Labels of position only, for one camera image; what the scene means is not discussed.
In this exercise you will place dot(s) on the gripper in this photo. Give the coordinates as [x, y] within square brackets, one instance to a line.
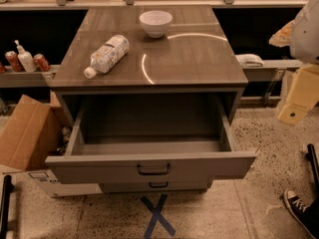
[306, 37]

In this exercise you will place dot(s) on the grey top drawer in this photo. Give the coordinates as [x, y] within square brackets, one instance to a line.
[154, 139]

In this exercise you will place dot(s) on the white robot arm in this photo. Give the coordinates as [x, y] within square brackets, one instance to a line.
[309, 14]

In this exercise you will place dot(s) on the grey drawer cabinet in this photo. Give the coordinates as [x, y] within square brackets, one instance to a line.
[192, 57]

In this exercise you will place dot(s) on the black pole right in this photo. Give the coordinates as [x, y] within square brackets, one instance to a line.
[312, 158]

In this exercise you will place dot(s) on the black pole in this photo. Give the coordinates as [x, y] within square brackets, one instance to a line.
[4, 207]
[312, 158]

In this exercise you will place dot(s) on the folded white cloth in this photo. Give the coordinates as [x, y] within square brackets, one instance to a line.
[249, 60]

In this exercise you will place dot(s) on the black white sneaker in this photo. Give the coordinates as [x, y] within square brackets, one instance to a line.
[306, 215]

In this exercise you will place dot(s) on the white ceramic bowl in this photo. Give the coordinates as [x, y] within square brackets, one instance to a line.
[155, 23]

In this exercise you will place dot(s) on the clear plastic water bottle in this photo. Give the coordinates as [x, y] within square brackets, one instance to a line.
[107, 56]

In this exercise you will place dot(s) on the red soda can right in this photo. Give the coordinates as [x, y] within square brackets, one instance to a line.
[42, 63]

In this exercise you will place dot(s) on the red soda can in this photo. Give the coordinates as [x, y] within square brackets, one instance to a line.
[13, 60]
[42, 63]

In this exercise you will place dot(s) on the white printed cardboard box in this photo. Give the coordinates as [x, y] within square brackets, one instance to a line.
[50, 184]

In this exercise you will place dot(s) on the brown cardboard box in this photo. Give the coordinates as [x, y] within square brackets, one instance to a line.
[33, 131]

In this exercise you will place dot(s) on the red soda can left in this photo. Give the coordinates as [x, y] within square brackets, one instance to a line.
[13, 60]

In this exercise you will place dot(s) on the black pole left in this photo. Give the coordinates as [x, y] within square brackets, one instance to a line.
[4, 207]

